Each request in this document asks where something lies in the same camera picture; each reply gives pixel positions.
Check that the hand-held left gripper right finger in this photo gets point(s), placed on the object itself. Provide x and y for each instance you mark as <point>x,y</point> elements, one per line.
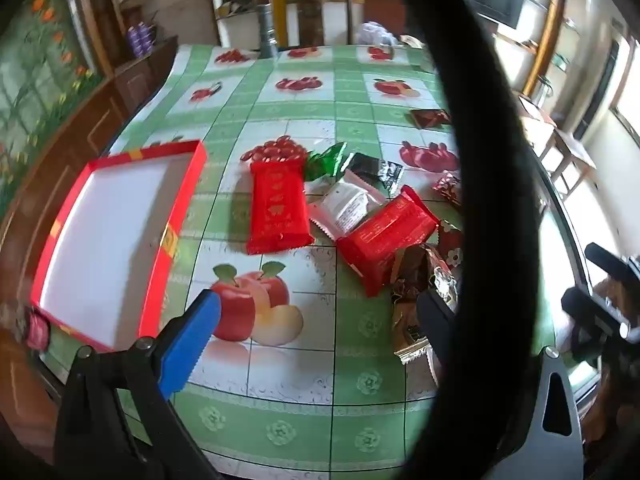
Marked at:
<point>436,325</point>

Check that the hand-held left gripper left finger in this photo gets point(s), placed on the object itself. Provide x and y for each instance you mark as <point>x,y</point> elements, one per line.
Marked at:
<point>195,340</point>

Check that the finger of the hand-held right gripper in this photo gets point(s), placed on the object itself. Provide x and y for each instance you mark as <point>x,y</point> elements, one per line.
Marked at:
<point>612,260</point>
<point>595,307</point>

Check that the gold foil snack packet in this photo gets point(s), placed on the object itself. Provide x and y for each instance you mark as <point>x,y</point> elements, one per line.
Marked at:
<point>410,330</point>

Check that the silver foil snack packet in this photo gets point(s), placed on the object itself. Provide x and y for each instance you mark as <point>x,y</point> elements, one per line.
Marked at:
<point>445,285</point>

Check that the brown foil snack packet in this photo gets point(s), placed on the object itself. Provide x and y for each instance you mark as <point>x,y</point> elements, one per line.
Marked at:
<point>415,270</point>

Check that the red flower-print snack packet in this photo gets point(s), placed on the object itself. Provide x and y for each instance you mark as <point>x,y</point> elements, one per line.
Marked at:
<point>450,247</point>

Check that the long red snack packet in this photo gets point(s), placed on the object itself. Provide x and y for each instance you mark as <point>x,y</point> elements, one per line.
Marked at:
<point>385,240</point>
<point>277,205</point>

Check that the red cardboard box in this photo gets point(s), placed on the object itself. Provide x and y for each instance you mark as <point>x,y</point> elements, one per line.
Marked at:
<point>110,240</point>

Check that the dark red snack packet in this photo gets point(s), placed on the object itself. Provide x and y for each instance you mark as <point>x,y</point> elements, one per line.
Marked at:
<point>430,118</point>
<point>450,187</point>

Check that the white snack packet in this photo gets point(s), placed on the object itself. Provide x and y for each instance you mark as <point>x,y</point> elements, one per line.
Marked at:
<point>345,205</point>

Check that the black snack packet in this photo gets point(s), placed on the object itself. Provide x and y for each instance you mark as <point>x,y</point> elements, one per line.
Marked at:
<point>372,167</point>

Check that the green snack packet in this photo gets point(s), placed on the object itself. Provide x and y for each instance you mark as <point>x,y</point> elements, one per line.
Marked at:
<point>325,160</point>

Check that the green checked fruit tablecloth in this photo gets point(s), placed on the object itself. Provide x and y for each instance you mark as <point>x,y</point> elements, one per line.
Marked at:
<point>370,325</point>

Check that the wooden stool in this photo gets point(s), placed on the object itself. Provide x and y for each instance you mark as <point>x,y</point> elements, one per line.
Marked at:
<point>570,147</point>

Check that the window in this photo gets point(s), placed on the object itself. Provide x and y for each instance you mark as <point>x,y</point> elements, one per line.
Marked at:
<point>631,110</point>

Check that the small pink packet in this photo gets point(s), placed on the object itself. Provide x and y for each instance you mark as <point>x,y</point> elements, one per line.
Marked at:
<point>37,332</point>

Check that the wooden sideboard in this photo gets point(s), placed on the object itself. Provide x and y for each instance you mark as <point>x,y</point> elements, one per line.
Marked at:
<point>90,125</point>

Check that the white plastic bag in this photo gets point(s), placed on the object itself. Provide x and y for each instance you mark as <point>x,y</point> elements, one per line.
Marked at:
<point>375,34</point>

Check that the purple bottle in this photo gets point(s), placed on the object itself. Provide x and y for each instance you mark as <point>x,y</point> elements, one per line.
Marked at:
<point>146,37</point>
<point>134,40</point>

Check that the grey cylindrical bottle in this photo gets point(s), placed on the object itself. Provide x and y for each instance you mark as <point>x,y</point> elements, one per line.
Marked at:
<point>266,30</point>

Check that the wooden chair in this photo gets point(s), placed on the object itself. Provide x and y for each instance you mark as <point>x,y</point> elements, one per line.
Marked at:
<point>311,15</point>

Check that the dark lumpy object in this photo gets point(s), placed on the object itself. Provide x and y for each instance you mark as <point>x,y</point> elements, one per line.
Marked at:
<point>237,2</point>

